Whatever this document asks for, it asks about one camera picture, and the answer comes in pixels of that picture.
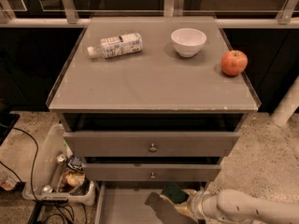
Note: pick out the grey bottom drawer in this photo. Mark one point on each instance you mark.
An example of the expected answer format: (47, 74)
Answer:
(136, 203)

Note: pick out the white bowl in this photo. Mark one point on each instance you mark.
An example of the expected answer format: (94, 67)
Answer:
(187, 42)

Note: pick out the grey drawer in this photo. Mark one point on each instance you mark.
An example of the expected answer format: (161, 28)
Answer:
(151, 144)
(136, 203)
(151, 172)

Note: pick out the red apple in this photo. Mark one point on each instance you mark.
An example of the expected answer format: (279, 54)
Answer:
(233, 63)

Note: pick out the green and yellow sponge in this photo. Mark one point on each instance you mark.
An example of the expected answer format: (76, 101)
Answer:
(173, 193)

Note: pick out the snack bag in bin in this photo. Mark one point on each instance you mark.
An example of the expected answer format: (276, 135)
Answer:
(73, 176)

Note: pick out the clear plastic bottle with label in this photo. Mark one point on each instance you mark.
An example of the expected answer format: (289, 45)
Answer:
(116, 46)

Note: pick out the white post on floor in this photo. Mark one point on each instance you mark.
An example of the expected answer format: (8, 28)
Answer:
(287, 105)

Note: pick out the metal railing frame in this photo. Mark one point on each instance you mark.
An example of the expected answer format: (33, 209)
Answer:
(226, 13)

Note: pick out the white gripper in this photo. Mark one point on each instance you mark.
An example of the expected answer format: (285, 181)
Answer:
(197, 203)

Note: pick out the grey drawer cabinet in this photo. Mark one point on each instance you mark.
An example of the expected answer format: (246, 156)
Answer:
(153, 90)

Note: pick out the grey top drawer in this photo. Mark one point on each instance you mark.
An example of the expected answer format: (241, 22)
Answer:
(151, 144)

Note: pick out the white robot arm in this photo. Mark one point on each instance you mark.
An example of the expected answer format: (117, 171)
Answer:
(230, 206)

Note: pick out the silver can lower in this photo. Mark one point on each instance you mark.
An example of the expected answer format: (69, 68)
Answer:
(47, 189)

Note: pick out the silver can upright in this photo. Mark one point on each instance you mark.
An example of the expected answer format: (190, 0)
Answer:
(61, 159)

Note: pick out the grey middle drawer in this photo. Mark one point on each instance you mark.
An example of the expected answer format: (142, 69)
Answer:
(151, 172)

